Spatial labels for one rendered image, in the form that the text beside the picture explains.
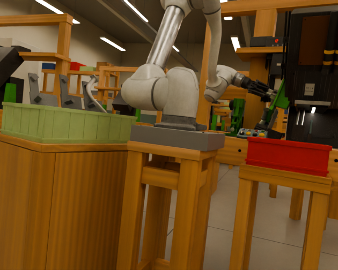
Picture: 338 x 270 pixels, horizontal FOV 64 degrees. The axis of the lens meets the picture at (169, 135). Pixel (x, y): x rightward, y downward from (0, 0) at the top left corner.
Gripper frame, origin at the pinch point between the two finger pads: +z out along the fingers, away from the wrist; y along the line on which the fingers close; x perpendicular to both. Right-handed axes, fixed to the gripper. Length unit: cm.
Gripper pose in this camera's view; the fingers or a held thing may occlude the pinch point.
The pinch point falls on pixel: (272, 94)
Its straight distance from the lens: 184.9
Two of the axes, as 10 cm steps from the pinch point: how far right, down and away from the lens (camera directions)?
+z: 8.1, 4.6, -3.5
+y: 5.8, -6.4, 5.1
